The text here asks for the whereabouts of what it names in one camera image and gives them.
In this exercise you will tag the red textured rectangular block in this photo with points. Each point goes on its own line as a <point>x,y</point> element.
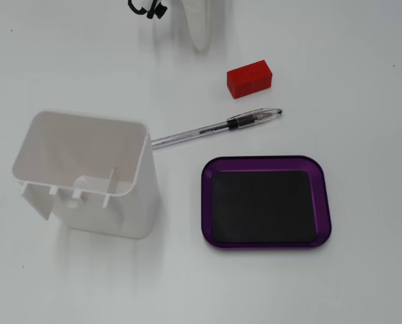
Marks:
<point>249,79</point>

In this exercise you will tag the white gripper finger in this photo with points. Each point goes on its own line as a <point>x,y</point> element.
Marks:
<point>199,23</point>

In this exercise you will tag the white plastic pen holder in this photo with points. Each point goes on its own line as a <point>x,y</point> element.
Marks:
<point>86,152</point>

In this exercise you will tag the purple tray with black mat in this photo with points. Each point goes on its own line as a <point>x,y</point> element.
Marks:
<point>263,206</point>

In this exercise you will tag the clear ballpoint pen black ink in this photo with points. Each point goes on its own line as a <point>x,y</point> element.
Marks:
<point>200,131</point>

